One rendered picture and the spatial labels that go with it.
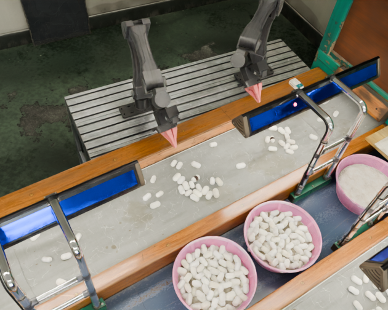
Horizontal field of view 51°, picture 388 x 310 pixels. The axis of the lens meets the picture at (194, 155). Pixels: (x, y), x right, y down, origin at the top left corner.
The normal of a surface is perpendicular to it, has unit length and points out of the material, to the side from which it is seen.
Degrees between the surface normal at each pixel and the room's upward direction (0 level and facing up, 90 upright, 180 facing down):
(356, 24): 90
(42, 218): 58
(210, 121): 0
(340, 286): 0
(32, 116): 0
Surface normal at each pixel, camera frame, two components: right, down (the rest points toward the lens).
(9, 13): 0.45, 0.71
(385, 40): -0.85, 0.38
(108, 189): 0.49, 0.26
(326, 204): 0.07, -0.61
